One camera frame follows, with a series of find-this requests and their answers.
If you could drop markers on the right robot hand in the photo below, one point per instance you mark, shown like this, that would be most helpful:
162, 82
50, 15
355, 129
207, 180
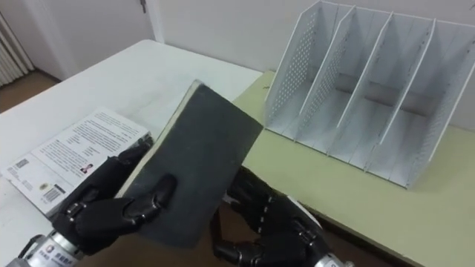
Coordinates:
282, 230

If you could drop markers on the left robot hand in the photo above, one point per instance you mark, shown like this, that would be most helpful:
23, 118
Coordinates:
100, 219

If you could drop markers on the dark grey book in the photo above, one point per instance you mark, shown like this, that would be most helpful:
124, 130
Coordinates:
193, 163

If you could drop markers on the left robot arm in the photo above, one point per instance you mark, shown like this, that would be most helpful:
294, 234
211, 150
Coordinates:
46, 254

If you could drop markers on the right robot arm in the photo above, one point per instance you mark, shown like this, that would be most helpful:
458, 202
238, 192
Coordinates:
332, 261

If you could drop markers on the white book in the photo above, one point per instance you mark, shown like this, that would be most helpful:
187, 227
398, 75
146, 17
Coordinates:
74, 155

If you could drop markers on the pale green desk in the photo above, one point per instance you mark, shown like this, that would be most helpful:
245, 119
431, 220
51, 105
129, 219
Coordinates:
363, 193

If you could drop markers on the white table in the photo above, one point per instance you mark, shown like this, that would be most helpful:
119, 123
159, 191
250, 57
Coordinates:
92, 111

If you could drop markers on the white file organizer rack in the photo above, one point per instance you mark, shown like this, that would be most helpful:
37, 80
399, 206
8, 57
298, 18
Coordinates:
367, 92

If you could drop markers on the white radiator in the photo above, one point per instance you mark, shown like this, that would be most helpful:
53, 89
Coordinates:
11, 55

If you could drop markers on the white door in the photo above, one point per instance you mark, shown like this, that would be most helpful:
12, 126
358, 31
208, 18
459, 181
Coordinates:
89, 29

